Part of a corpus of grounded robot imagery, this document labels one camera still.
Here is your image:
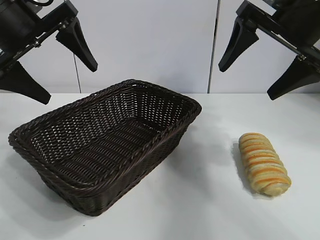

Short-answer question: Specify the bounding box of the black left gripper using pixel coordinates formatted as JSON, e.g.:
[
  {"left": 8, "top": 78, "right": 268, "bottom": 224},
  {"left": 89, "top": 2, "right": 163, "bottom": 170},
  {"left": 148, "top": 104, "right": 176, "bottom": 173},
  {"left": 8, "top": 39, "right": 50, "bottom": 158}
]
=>
[{"left": 0, "top": 0, "right": 99, "bottom": 105}]

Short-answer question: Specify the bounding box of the long striped bread loaf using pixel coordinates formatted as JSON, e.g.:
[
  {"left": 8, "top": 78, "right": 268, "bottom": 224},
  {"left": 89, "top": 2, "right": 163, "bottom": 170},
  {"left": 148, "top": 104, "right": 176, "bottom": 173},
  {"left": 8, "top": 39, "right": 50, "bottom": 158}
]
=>
[{"left": 238, "top": 132, "right": 292, "bottom": 198}]

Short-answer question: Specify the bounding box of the dark brown wicker basket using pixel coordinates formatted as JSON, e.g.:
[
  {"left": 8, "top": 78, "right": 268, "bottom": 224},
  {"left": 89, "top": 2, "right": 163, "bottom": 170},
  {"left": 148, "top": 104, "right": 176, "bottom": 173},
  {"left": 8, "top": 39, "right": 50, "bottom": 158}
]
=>
[{"left": 8, "top": 79, "right": 203, "bottom": 216}]

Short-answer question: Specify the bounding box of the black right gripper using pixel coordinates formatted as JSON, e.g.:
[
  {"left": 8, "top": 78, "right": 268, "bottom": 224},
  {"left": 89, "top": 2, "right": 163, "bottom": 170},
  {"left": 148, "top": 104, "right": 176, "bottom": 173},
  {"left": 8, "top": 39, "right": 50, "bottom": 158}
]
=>
[{"left": 217, "top": 0, "right": 320, "bottom": 101}]

